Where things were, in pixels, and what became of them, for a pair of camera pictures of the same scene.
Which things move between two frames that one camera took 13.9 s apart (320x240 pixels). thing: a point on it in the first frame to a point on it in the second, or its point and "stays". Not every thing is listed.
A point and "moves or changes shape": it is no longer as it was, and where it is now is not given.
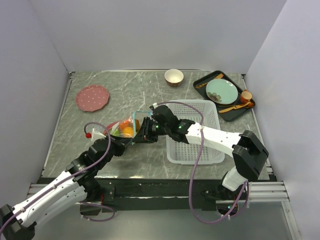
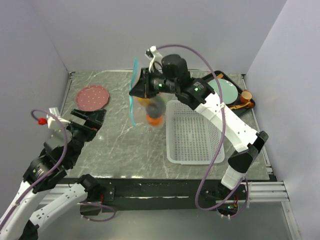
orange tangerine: (125, 124) moves or changes shape
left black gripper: (122, 143) to (95, 119)
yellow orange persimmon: (128, 130) to (145, 101)
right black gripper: (144, 135) to (141, 89)
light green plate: (222, 91) stays
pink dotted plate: (92, 98) stays
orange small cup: (245, 96) stays
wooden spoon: (248, 105) stays
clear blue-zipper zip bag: (129, 127) to (146, 112)
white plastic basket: (180, 153) stays
